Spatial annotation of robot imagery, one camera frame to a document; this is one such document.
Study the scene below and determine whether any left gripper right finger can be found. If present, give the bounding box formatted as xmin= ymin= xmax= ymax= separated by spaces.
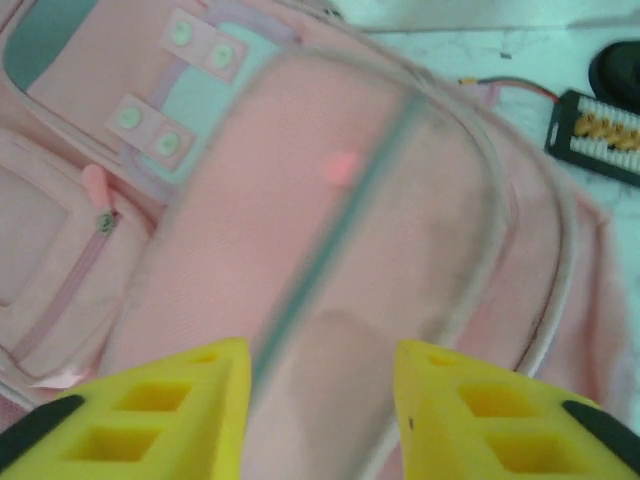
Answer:
xmin=394 ymin=339 xmax=640 ymax=480

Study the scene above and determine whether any pink backpack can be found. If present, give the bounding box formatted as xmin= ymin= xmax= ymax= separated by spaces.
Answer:
xmin=0 ymin=0 xmax=640 ymax=480

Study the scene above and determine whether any black orange rectangular box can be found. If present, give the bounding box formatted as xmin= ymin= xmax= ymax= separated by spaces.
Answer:
xmin=459 ymin=74 xmax=640 ymax=189

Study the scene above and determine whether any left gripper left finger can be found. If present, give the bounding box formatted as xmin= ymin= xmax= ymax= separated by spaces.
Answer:
xmin=0 ymin=337 xmax=253 ymax=480

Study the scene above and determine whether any black round knob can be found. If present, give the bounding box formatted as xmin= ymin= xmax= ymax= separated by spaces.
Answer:
xmin=588 ymin=40 xmax=640 ymax=114

